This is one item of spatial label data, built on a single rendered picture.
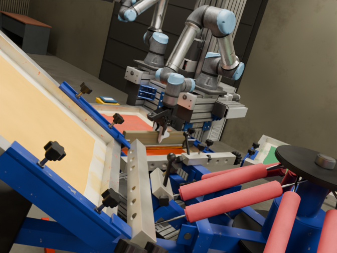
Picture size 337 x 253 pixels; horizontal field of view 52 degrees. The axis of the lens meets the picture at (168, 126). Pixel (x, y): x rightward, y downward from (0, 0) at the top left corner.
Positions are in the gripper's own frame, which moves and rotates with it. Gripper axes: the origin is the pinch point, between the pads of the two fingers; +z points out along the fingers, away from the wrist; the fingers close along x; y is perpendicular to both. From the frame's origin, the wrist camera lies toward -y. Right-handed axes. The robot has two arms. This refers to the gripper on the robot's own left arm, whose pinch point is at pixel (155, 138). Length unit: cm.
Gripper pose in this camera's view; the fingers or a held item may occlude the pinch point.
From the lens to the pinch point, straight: 182.1
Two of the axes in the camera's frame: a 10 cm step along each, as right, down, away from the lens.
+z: -2.7, 9.2, 3.0
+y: 7.8, 0.2, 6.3
